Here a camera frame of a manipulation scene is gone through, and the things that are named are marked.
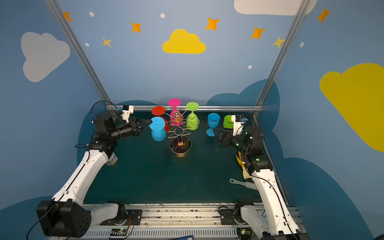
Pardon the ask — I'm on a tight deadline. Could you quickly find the gold wire glass rack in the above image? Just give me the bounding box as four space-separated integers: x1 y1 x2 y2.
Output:
168 112 192 157

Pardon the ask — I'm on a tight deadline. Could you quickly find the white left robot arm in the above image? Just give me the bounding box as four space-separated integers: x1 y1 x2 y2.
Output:
36 112 152 238

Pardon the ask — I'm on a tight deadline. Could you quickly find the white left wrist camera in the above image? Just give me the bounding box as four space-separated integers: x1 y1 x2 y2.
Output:
121 105 134 123

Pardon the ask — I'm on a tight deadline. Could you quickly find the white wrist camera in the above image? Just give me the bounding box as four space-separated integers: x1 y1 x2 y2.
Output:
231 115 248 136
121 105 134 123

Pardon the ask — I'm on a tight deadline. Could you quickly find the aluminium frame left post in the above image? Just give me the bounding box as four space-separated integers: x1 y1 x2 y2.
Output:
45 0 118 115

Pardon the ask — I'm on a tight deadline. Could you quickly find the blue wine glass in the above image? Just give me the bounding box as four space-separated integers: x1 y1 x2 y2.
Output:
150 117 166 142
206 113 221 137

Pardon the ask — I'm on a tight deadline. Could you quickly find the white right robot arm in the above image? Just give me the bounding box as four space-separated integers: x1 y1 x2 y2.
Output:
214 126 310 240

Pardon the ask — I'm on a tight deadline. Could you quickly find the aluminium frame back rail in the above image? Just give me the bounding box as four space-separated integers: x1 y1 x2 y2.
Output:
105 105 263 112

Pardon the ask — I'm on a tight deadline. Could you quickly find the pink wine glass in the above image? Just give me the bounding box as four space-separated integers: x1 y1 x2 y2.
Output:
168 99 183 127

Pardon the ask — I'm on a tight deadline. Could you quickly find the small tin can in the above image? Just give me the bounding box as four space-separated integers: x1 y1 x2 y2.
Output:
106 153 119 166

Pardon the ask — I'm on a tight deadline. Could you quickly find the aluminium frame right post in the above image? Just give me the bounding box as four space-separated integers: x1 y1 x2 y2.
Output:
253 0 311 121

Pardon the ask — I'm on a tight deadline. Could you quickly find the grey cleaning brush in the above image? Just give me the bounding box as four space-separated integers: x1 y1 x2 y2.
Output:
229 179 258 191

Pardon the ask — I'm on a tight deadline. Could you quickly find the aluminium frame post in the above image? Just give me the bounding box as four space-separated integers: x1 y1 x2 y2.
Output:
45 0 118 115
253 0 311 121

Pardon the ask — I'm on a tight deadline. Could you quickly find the red wine glass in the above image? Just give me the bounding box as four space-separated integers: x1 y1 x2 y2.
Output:
151 106 170 133

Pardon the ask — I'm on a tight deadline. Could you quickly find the green wine glass back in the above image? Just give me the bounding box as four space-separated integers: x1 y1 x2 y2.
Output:
186 102 200 131

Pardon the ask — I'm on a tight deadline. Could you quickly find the green wine glass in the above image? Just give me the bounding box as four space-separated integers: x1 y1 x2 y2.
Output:
186 102 200 131
223 115 234 129

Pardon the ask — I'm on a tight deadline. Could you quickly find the green wine glass front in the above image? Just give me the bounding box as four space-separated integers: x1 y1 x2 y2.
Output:
223 115 234 129

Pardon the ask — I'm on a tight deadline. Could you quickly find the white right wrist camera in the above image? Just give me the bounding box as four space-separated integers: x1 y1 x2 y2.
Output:
231 115 248 136

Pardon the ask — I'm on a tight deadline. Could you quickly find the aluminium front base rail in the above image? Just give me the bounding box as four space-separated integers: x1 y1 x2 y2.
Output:
49 203 310 240

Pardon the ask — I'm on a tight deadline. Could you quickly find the yellow black work glove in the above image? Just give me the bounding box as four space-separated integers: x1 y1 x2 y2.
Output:
236 152 252 180

